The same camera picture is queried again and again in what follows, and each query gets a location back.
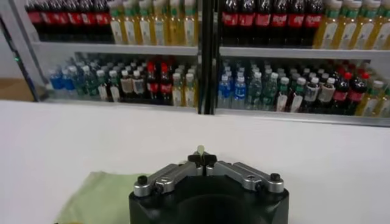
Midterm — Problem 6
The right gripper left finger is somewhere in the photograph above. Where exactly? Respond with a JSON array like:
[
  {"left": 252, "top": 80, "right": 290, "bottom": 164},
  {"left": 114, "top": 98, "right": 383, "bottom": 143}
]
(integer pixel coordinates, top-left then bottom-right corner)
[{"left": 133, "top": 153, "right": 204, "bottom": 198}]

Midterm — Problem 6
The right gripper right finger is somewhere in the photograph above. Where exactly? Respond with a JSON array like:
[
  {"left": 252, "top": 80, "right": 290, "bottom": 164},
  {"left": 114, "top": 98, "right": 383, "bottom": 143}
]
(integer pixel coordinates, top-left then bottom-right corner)
[{"left": 202, "top": 153, "right": 285, "bottom": 194}]

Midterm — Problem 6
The light green polo shirt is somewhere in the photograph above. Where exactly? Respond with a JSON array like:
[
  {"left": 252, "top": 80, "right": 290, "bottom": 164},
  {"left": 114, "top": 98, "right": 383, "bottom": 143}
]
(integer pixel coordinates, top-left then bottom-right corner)
[{"left": 54, "top": 144, "right": 205, "bottom": 224}]

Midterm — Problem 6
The small yellow tea bottle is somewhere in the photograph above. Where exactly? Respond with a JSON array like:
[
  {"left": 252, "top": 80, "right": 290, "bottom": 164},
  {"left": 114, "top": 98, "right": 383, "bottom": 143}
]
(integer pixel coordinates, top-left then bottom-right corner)
[
  {"left": 373, "top": 86, "right": 390, "bottom": 119},
  {"left": 172, "top": 72, "right": 185, "bottom": 107},
  {"left": 184, "top": 73, "right": 197, "bottom": 108},
  {"left": 355, "top": 80, "right": 385, "bottom": 117}
]

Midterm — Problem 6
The small blue label water bottle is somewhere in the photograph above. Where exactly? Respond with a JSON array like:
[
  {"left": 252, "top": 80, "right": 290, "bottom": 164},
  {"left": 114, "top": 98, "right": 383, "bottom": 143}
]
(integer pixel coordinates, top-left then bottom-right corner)
[
  {"left": 48, "top": 69, "right": 65, "bottom": 98},
  {"left": 218, "top": 74, "right": 233, "bottom": 110},
  {"left": 232, "top": 75, "right": 248, "bottom": 110},
  {"left": 62, "top": 68, "right": 76, "bottom": 99}
]

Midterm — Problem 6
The small green tinted water bottle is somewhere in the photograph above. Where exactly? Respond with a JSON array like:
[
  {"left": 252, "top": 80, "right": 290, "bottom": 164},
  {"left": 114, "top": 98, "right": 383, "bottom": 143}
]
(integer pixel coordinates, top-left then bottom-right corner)
[
  {"left": 261, "top": 72, "right": 278, "bottom": 112},
  {"left": 246, "top": 71, "right": 263, "bottom": 111},
  {"left": 85, "top": 68, "right": 100, "bottom": 100},
  {"left": 74, "top": 68, "right": 90, "bottom": 100}
]

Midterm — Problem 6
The small green cap tea bottle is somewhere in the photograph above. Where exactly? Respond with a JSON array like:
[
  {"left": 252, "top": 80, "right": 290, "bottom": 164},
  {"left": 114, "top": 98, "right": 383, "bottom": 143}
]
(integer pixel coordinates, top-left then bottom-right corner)
[
  {"left": 96, "top": 70, "right": 110, "bottom": 102},
  {"left": 288, "top": 77, "right": 307, "bottom": 113},
  {"left": 275, "top": 76, "right": 290, "bottom": 113},
  {"left": 108, "top": 70, "right": 122, "bottom": 103}
]

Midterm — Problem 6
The small red cap cola bottle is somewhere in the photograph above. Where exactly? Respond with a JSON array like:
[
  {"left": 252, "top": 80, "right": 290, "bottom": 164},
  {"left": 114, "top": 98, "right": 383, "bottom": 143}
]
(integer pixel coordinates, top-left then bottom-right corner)
[
  {"left": 346, "top": 72, "right": 368, "bottom": 116},
  {"left": 159, "top": 63, "right": 173, "bottom": 106},
  {"left": 331, "top": 72, "right": 351, "bottom": 116},
  {"left": 146, "top": 62, "right": 160, "bottom": 105}
]

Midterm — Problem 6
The small dark bottle beige label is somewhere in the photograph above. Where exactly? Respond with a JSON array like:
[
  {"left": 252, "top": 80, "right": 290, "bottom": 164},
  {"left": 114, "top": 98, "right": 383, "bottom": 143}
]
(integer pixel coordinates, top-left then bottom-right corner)
[
  {"left": 318, "top": 77, "right": 336, "bottom": 115},
  {"left": 303, "top": 77, "right": 320, "bottom": 114},
  {"left": 120, "top": 70, "right": 134, "bottom": 103},
  {"left": 132, "top": 70, "right": 146, "bottom": 103}
]

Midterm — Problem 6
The glass beverage display cabinet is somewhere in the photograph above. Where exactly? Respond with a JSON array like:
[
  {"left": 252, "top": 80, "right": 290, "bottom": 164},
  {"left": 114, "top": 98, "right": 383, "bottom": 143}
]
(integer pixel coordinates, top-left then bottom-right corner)
[
  {"left": 210, "top": 0, "right": 390, "bottom": 127},
  {"left": 9, "top": 0, "right": 214, "bottom": 115}
]

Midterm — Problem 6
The open cardboard box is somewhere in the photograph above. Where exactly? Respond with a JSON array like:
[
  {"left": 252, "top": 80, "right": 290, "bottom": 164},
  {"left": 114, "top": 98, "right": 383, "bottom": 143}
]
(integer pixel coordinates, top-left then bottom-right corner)
[{"left": 0, "top": 77, "right": 35, "bottom": 102}]

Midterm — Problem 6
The glass cabinet door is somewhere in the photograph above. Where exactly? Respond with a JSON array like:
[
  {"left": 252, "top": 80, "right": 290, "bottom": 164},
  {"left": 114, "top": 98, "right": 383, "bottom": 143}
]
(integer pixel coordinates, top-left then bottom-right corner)
[{"left": 0, "top": 0, "right": 49, "bottom": 103}]

